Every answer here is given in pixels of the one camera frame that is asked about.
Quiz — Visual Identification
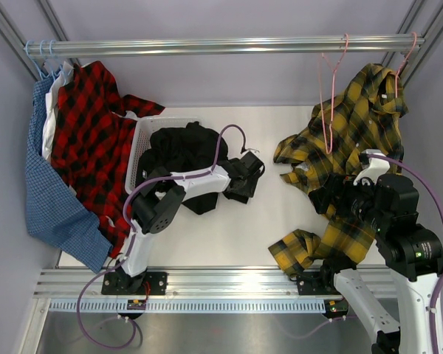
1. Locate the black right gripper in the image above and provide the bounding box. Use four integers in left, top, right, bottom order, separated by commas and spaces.
309, 171, 389, 232

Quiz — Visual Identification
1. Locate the yellow plaid shirt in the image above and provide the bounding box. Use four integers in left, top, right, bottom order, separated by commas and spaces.
269, 63, 408, 276

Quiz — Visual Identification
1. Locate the pink wire hanger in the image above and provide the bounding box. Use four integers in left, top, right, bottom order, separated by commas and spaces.
317, 33, 350, 154
394, 32, 418, 98

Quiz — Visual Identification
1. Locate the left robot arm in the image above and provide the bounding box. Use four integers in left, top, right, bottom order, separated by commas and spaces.
103, 151, 265, 295

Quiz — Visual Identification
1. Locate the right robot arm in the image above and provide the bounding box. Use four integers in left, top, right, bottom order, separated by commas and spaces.
309, 173, 443, 353

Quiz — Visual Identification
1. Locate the red black plaid shirt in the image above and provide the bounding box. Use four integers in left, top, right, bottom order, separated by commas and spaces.
50, 61, 165, 257

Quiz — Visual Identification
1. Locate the blue checked shirt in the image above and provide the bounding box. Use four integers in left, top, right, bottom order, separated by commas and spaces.
25, 78, 111, 273

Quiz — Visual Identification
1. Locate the white shirt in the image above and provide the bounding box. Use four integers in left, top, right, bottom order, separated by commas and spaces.
41, 61, 73, 162

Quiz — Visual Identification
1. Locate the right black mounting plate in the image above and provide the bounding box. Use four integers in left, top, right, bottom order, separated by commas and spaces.
288, 270, 340, 296

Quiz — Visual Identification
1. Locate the black mounting plate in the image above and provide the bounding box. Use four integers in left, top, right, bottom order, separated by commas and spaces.
101, 271, 168, 296
288, 270, 340, 296

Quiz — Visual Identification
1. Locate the white plastic basket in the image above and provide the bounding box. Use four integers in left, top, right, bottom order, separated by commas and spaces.
125, 116, 202, 194

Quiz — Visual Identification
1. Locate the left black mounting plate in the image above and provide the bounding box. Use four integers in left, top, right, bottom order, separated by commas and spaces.
101, 271, 168, 296

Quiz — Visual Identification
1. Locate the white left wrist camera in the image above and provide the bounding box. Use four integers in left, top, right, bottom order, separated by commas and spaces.
241, 148, 260, 156

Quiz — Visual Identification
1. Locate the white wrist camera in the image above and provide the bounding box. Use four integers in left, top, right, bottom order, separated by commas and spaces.
241, 148, 260, 156
353, 149, 390, 186

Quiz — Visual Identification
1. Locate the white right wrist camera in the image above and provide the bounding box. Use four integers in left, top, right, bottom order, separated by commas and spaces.
353, 149, 390, 186

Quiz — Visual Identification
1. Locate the slotted white cable duct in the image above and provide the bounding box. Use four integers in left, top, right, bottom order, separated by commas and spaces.
49, 299, 326, 314

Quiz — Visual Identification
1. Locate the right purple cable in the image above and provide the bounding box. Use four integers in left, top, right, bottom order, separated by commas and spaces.
276, 153, 443, 354

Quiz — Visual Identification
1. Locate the aluminium hanging rail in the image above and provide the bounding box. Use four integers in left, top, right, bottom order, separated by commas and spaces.
24, 34, 423, 60

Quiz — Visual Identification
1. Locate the right frame post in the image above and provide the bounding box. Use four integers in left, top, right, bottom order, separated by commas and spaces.
396, 1, 443, 87

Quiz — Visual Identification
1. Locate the frame post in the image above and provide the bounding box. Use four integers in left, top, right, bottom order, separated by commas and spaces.
0, 1, 68, 80
396, 1, 443, 87

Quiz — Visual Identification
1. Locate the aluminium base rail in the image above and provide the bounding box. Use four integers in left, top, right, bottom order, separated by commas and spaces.
32, 267, 435, 298

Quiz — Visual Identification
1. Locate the blue wire hanger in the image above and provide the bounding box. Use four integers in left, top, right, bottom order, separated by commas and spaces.
39, 40, 59, 80
24, 39, 49, 79
49, 39, 68, 82

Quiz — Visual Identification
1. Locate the left frame post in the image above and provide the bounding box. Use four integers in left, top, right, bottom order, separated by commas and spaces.
0, 1, 68, 80

